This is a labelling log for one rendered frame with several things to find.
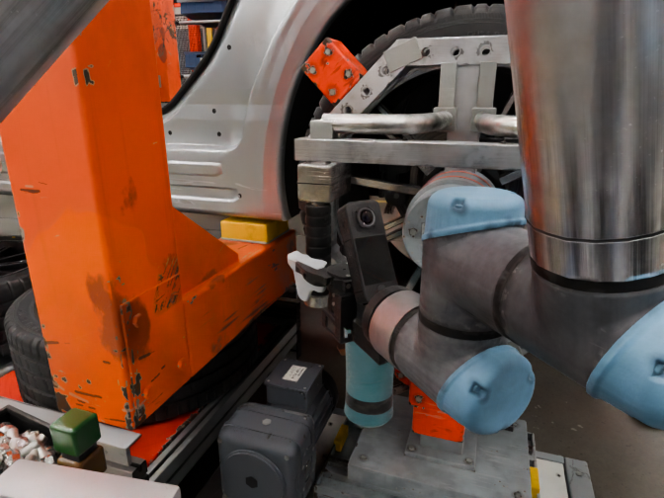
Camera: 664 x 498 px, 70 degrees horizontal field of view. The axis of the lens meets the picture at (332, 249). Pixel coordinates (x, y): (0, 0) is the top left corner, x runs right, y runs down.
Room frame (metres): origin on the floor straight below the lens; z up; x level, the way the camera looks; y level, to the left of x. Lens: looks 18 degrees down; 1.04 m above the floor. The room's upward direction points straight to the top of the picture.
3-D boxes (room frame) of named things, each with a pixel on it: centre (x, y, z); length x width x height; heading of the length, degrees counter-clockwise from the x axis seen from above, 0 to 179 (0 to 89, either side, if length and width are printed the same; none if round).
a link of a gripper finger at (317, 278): (0.54, 0.01, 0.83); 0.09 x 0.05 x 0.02; 44
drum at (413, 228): (0.73, -0.19, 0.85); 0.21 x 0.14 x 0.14; 161
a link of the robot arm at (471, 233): (0.35, -0.12, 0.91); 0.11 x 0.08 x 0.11; 22
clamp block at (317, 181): (0.66, 0.01, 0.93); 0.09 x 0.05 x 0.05; 161
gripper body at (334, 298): (0.50, -0.04, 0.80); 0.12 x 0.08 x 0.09; 26
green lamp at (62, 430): (0.48, 0.32, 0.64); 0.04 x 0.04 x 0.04; 71
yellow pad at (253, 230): (1.21, 0.20, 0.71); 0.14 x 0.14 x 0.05; 71
